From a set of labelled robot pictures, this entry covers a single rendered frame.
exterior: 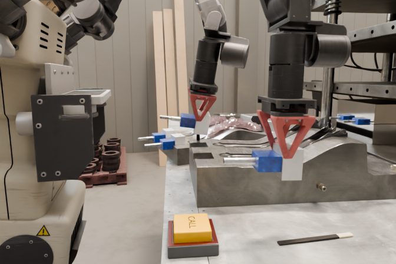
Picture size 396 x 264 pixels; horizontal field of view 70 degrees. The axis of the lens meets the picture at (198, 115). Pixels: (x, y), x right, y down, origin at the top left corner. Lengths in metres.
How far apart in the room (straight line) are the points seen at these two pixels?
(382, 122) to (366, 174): 0.71
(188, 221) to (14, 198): 0.33
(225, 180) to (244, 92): 3.61
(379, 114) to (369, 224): 0.82
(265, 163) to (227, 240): 0.15
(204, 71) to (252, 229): 0.38
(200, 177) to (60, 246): 0.31
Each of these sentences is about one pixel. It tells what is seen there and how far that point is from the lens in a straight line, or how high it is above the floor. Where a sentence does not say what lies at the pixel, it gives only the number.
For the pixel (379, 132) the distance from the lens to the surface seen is 1.43.
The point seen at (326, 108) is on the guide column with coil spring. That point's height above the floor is 0.91.
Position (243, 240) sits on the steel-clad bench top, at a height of 0.80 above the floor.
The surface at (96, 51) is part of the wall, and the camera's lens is 4.03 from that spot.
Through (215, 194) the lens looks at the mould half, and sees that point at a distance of 0.63.
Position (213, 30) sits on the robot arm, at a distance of 0.72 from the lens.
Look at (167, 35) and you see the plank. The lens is 3.81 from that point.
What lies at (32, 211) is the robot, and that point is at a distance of 0.65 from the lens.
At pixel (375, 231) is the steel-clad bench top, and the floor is 0.80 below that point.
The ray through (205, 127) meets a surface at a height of 0.94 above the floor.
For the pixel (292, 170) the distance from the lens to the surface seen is 0.51.
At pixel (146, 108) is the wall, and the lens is 4.02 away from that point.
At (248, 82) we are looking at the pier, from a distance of 4.21.
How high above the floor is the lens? 1.08
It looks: 8 degrees down
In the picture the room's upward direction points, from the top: straight up
